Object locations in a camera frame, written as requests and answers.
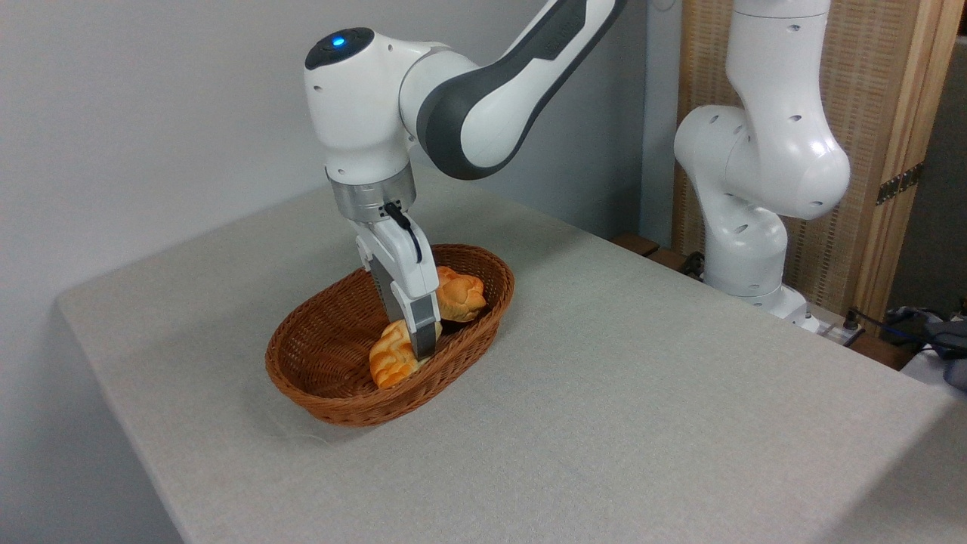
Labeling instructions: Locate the black power cable with plug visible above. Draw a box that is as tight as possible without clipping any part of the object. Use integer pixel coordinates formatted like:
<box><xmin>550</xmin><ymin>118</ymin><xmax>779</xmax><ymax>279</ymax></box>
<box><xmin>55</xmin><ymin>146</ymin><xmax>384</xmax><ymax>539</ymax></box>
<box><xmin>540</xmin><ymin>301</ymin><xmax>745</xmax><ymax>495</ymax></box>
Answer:
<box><xmin>841</xmin><ymin>306</ymin><xmax>967</xmax><ymax>357</ymax></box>

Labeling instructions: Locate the beige tablecloth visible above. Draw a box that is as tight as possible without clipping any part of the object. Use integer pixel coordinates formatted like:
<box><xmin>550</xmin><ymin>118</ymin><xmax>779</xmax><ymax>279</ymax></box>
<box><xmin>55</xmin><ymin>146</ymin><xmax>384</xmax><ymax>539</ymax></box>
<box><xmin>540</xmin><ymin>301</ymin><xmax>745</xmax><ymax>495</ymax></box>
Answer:
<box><xmin>54</xmin><ymin>172</ymin><xmax>967</xmax><ymax>544</ymax></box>

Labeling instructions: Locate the long braided bread loaf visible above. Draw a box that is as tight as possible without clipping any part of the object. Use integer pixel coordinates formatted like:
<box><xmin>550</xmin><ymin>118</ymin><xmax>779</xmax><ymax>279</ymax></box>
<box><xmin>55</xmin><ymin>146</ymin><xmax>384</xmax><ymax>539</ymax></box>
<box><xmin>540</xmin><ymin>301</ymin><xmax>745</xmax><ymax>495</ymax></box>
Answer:
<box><xmin>369</xmin><ymin>319</ymin><xmax>443</xmax><ymax>391</ymax></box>

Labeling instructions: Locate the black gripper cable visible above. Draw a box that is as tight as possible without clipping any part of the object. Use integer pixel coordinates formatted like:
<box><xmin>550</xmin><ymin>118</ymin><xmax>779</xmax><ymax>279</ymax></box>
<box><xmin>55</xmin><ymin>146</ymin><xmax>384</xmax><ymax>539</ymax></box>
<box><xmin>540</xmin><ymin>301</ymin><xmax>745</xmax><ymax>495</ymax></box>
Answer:
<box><xmin>382</xmin><ymin>200</ymin><xmax>424</xmax><ymax>264</ymax></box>

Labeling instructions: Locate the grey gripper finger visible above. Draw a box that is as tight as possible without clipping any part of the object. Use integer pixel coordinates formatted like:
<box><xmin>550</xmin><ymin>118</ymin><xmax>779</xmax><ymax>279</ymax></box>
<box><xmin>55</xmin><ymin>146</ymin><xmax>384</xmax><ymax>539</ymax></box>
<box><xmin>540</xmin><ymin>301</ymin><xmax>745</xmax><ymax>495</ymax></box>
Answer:
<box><xmin>368</xmin><ymin>267</ymin><xmax>414</xmax><ymax>329</ymax></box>
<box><xmin>409</xmin><ymin>292</ymin><xmax>442</xmax><ymax>361</ymax></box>

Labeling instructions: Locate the dark metal screen hinge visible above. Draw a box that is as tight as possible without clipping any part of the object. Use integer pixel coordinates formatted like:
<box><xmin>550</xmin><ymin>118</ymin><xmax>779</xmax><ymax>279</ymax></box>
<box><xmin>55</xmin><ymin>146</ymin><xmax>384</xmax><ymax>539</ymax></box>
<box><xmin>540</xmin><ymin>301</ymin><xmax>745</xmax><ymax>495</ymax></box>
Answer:
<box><xmin>876</xmin><ymin>162</ymin><xmax>924</xmax><ymax>206</ymax></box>

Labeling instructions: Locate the brown wicker basket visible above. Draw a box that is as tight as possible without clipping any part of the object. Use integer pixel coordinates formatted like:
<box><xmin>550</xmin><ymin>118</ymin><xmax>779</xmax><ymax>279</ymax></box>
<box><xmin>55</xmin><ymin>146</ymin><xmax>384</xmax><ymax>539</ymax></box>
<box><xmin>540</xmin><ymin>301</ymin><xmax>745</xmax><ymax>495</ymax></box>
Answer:
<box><xmin>264</xmin><ymin>243</ymin><xmax>516</xmax><ymax>428</ymax></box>

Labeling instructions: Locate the round bread bun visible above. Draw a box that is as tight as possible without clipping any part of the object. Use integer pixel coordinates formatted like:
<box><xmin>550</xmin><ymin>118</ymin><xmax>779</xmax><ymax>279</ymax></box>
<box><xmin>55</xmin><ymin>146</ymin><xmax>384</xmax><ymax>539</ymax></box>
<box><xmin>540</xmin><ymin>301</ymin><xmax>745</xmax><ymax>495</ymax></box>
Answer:
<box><xmin>434</xmin><ymin>265</ymin><xmax>488</xmax><ymax>323</ymax></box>

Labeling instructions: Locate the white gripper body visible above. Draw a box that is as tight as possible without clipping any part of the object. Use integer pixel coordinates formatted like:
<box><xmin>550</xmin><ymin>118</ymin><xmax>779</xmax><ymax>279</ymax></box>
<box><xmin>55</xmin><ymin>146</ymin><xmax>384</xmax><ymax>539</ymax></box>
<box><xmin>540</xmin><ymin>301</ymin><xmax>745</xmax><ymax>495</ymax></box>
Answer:
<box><xmin>354</xmin><ymin>218</ymin><xmax>441</xmax><ymax>302</ymax></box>

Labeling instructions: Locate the wooden rattan folding screen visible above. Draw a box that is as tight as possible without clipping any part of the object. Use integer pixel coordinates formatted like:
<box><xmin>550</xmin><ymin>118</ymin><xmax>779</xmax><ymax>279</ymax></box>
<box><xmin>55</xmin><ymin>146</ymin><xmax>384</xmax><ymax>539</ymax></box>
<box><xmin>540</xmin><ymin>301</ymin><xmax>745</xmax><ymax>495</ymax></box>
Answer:
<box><xmin>672</xmin><ymin>0</ymin><xmax>967</xmax><ymax>326</ymax></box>

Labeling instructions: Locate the grey device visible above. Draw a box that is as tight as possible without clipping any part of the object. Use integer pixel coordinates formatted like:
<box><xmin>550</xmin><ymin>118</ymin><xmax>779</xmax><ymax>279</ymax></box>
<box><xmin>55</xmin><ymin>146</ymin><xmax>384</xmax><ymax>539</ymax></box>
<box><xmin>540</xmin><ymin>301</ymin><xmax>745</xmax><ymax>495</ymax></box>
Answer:
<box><xmin>928</xmin><ymin>320</ymin><xmax>967</xmax><ymax>391</ymax></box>

